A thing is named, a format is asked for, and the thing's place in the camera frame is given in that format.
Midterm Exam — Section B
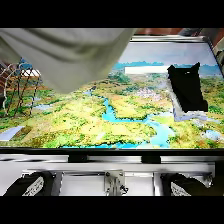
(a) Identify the grey garment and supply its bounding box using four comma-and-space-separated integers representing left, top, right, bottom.
0, 28, 137, 95

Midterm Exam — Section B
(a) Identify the black garment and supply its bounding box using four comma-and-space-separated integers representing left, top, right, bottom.
166, 62, 209, 114

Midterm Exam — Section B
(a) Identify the silver frame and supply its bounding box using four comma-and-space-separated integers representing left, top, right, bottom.
0, 153, 217, 197

